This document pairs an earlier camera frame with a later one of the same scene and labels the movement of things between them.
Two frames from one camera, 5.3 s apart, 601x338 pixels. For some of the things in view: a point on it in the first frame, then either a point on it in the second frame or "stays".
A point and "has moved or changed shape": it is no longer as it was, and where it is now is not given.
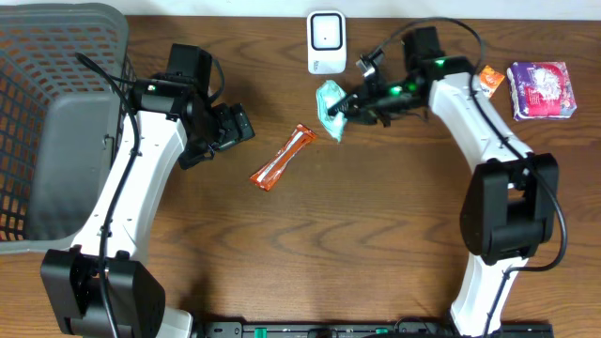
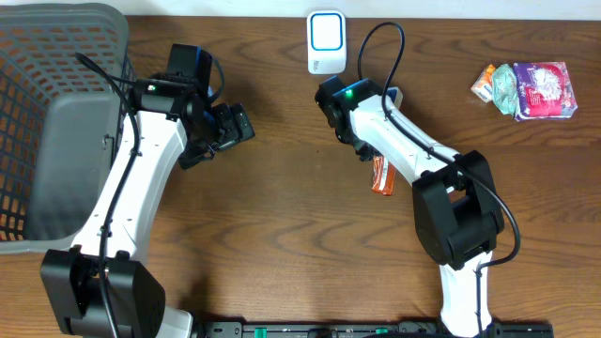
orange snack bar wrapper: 266,176 → 384,176
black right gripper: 368,103 → 367,153
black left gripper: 207,147 stays
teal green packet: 328,94 has moved or changed shape
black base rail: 363,329 stays
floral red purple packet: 540,90 stays
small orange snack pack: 490,81 stays
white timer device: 327,41 stays
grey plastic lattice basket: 62,117 stays
